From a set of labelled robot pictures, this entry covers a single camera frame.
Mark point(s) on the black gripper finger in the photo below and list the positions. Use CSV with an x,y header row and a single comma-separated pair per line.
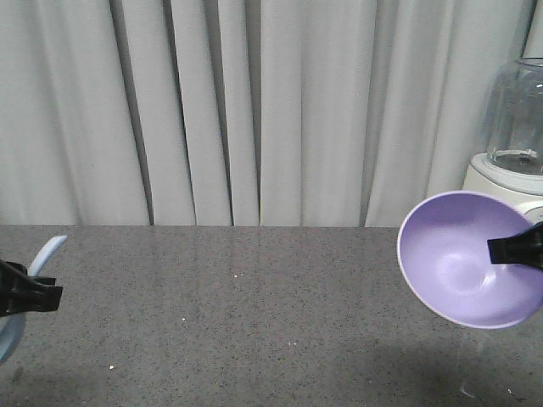
x,y
21,293
522,249

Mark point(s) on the light blue plastic spoon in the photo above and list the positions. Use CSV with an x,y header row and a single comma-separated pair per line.
x,y
13,327

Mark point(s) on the purple plastic bowl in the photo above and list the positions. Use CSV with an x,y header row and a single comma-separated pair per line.
x,y
443,255

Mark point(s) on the white blender with glass jar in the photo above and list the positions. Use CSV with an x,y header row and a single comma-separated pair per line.
x,y
511,167

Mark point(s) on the white pleated curtain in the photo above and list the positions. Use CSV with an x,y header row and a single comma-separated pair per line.
x,y
245,113

